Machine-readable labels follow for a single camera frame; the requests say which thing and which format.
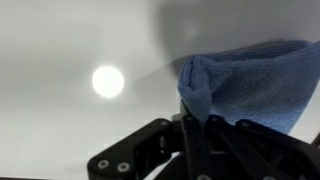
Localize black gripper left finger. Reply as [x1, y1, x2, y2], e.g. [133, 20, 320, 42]
[87, 118, 181, 180]

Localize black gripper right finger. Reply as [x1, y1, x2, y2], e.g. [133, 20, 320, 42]
[208, 116, 320, 180]

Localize blue cloth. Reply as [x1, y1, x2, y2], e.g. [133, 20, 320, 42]
[178, 40, 320, 134]

